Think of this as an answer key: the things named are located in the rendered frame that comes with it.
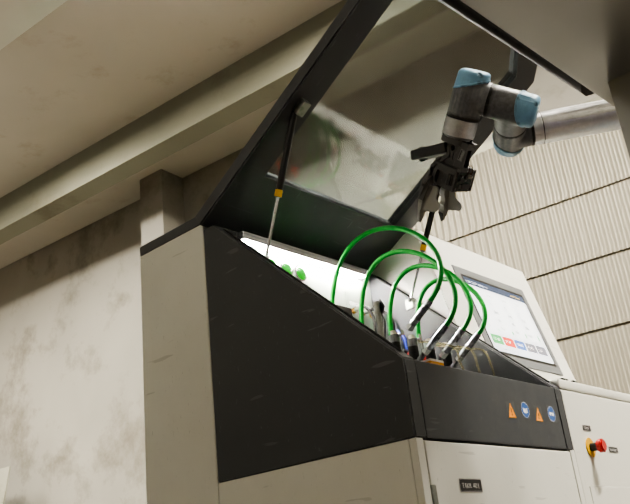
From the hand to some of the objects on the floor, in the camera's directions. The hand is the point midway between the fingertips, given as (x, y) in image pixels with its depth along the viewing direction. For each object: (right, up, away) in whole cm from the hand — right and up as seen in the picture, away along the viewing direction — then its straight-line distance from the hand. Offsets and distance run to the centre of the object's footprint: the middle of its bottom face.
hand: (429, 216), depth 192 cm
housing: (-6, -156, +27) cm, 158 cm away
